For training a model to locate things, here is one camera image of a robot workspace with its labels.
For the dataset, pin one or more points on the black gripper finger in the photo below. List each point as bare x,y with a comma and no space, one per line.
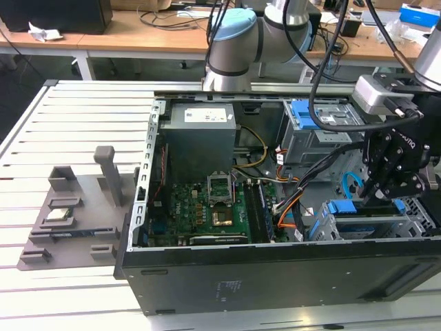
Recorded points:
382,155
406,186

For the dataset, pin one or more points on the hard disk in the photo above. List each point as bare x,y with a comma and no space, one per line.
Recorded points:
341,207

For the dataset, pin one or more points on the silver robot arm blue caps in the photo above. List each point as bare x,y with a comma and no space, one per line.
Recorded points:
237,45

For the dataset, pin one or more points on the metal disk bay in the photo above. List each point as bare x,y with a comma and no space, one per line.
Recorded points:
413,224

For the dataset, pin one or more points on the grey metal drive cage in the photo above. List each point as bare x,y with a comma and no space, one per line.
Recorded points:
299,145

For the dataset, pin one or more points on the blue plastic cage latch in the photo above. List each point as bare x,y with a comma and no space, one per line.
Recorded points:
301,115

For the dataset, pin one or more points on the clear plastic bags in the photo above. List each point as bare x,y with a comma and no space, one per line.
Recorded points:
401,31

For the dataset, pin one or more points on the RAM stick in slot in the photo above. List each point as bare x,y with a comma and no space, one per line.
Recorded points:
267,213

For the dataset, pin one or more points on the blue and white box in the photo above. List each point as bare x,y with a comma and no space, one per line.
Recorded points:
418,15

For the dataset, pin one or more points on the small black container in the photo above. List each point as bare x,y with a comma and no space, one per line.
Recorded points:
351,28

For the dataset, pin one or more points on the flat grey box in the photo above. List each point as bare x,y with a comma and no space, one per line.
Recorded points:
386,17

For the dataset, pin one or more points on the black RAM slot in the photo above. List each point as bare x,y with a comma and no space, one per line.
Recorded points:
259,210
251,210

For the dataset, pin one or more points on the black computer tower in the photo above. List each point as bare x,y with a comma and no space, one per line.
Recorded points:
317,24

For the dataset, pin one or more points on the black PC case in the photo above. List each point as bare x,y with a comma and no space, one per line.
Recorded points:
275,276

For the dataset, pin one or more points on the CPU socket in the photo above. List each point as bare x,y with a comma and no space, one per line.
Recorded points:
221,218

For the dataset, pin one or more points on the grey power supply unit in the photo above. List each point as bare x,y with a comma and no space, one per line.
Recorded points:
200,141

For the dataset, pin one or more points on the black graphics card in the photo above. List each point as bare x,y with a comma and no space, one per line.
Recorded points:
217,239

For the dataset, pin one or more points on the green motherboard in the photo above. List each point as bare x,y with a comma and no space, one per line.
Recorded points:
186,213

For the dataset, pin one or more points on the grey parts rack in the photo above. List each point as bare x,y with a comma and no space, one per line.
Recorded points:
89,224

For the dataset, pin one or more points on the RAM stick with blue label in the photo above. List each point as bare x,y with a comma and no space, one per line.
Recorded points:
69,234

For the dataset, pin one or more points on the silver CPU chip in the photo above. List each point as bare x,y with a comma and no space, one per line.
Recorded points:
59,214

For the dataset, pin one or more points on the large black box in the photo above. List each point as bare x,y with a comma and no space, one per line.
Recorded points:
55,15

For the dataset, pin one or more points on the crumpled white paper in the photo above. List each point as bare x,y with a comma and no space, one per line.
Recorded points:
44,32

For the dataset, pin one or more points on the wooden desk white frame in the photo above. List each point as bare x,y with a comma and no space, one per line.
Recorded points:
138,39
44,46

